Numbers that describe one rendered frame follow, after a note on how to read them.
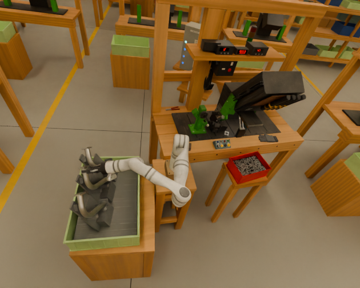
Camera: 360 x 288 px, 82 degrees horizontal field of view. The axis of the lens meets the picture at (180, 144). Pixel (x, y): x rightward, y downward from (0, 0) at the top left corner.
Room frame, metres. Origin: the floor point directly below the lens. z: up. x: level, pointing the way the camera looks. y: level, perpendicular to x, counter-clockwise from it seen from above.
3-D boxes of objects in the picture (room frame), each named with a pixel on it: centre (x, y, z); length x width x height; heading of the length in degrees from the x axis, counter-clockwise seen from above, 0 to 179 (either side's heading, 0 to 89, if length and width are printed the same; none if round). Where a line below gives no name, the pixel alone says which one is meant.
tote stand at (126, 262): (0.68, 0.35, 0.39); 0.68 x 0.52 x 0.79; 13
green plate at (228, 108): (1.64, -0.40, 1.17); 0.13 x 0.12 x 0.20; 113
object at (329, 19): (10.77, -4.94, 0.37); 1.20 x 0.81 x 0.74; 105
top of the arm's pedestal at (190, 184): (0.99, 0.00, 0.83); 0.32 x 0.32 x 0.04; 19
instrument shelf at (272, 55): (1.96, -0.34, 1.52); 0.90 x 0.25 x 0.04; 113
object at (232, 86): (1.89, -0.48, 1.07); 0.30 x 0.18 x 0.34; 113
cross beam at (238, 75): (2.06, -0.29, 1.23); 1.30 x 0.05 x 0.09; 113
